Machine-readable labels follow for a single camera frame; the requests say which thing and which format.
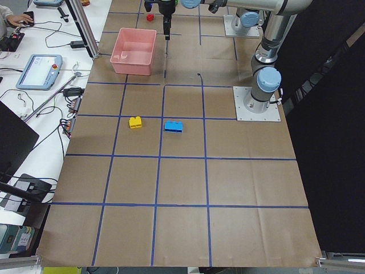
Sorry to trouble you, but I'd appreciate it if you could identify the aluminium frame post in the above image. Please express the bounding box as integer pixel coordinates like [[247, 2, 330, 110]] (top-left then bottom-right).
[[65, 0, 100, 59]]

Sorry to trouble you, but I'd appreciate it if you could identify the black monitor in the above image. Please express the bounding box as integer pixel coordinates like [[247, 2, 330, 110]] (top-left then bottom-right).
[[1, 102, 39, 183]]

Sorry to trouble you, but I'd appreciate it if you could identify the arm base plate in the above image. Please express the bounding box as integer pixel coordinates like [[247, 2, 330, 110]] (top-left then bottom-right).
[[223, 15, 260, 39], [233, 86, 281, 122]]

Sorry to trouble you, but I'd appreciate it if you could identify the black monitor stand base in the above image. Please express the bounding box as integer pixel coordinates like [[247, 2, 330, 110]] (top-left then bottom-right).
[[14, 174, 52, 202]]

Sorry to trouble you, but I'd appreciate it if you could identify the metal rod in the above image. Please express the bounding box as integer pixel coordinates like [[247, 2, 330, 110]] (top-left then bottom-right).
[[24, 71, 82, 123]]

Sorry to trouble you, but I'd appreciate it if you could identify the pink plastic box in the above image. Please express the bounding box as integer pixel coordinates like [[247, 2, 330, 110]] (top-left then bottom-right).
[[110, 28, 157, 76]]

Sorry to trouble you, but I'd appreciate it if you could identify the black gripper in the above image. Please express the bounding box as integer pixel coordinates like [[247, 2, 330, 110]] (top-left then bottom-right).
[[158, 0, 175, 40]]

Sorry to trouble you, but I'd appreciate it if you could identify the black power adapter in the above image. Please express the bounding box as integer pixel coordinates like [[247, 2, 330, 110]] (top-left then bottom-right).
[[70, 41, 85, 49]]

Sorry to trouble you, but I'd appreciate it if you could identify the usb hub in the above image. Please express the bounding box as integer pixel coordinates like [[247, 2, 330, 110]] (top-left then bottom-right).
[[67, 97, 82, 113], [60, 117, 76, 135]]

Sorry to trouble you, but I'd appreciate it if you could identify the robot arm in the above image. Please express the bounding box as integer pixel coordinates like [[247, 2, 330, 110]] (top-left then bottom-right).
[[144, 1, 261, 41], [181, 1, 311, 114]]

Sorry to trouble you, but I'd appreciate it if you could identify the person hand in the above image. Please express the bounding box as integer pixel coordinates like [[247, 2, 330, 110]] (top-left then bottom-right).
[[6, 14, 34, 27]]

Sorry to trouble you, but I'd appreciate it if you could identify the blue teach pendant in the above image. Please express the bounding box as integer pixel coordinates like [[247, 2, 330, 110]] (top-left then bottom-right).
[[33, 0, 63, 7], [16, 54, 63, 90]]

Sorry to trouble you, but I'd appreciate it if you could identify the yellow toy block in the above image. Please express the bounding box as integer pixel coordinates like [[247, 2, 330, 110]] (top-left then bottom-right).
[[128, 116, 143, 129]]

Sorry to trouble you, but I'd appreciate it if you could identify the blue toy block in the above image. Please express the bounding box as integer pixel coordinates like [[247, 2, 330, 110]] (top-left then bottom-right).
[[164, 120, 184, 133]]

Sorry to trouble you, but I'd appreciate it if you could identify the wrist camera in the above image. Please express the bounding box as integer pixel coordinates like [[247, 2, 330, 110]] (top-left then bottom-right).
[[144, 0, 155, 13]]

